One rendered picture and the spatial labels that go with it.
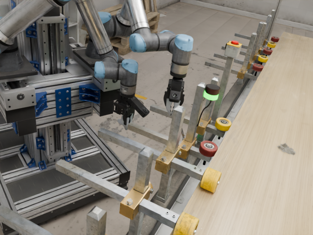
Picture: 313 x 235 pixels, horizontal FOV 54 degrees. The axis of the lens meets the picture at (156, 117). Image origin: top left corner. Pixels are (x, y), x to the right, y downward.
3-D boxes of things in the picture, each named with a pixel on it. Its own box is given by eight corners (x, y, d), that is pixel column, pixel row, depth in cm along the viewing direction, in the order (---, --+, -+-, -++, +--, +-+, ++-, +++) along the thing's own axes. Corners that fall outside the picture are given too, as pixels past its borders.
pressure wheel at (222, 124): (216, 144, 158) (221, 125, 152) (208, 135, 164) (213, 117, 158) (229, 142, 161) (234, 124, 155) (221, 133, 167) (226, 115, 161)
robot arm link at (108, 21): (85, 34, 172) (85, 10, 165) (108, 33, 179) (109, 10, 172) (92, 41, 164) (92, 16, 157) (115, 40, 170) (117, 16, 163)
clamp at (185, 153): (175, 155, 141) (177, 147, 139) (186, 141, 152) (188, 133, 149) (187, 160, 139) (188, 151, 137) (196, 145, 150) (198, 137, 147)
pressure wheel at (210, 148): (193, 165, 140) (198, 146, 134) (198, 156, 147) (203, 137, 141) (209, 172, 138) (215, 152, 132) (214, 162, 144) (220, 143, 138)
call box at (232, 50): (223, 56, 169) (227, 43, 165) (226, 53, 175) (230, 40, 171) (235, 60, 167) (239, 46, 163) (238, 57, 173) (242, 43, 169)
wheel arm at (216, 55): (213, 57, 273) (214, 52, 271) (214, 56, 276) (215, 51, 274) (261, 71, 260) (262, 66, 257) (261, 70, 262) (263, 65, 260)
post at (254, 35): (235, 89, 255) (252, 32, 229) (236, 87, 257) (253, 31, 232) (239, 90, 253) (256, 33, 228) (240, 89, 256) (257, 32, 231)
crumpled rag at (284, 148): (274, 146, 144) (275, 141, 143) (283, 142, 148) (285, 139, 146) (289, 157, 138) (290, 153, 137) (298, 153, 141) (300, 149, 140)
